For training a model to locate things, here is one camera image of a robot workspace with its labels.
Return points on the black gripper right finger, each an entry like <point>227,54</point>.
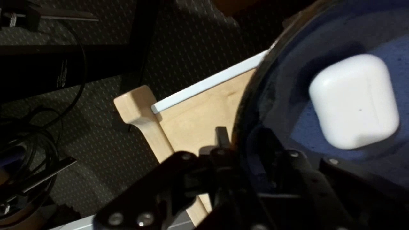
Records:
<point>302,198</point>

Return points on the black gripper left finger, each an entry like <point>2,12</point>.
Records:
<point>157,200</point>

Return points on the wooden pull-out nightstand shelf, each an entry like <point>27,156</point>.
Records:
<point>187,119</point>

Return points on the dark blue bowl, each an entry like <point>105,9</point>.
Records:
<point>277,109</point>

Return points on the white earbuds case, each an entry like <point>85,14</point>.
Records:
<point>355,102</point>

